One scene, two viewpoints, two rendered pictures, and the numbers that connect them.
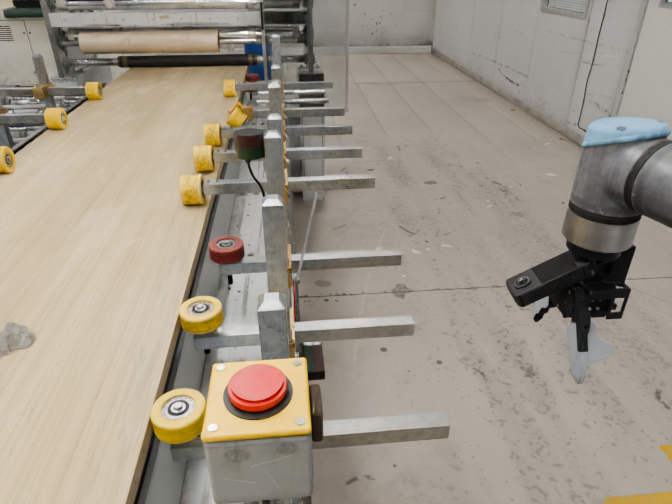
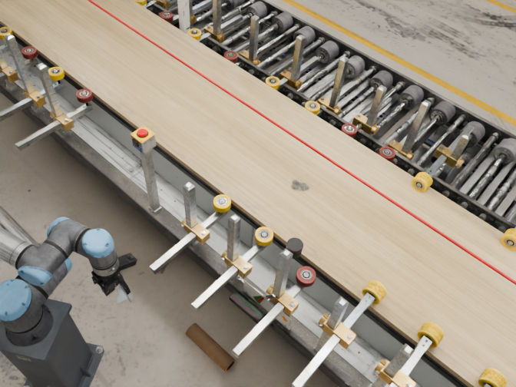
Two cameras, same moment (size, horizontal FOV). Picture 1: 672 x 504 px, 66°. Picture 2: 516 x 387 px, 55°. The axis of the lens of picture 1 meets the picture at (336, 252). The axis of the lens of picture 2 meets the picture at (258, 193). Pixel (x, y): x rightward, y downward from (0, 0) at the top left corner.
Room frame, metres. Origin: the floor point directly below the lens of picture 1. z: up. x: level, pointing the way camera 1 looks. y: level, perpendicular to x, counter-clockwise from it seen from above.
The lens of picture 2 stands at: (1.54, -0.62, 2.66)
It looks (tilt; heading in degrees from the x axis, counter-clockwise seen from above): 52 degrees down; 133
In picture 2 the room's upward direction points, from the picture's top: 6 degrees clockwise
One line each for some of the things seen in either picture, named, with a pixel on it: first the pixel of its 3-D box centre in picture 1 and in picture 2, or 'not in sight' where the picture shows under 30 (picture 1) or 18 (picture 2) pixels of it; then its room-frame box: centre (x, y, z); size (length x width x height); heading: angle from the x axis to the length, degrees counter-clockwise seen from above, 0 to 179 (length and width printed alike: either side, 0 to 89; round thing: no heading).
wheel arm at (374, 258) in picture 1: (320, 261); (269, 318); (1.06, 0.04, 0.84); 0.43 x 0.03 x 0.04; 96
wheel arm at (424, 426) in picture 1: (313, 436); (190, 238); (0.56, 0.04, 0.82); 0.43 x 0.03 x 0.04; 96
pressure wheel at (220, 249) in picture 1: (228, 262); (304, 280); (1.04, 0.26, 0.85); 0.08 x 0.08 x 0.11
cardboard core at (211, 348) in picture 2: not in sight; (210, 346); (0.76, -0.03, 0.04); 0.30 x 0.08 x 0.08; 6
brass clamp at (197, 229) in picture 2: not in sight; (195, 229); (0.54, 0.08, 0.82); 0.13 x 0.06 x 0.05; 6
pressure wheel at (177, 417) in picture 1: (183, 431); (222, 208); (0.54, 0.23, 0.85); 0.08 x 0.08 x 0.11
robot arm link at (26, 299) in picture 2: not in sight; (17, 303); (0.34, -0.66, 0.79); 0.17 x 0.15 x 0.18; 112
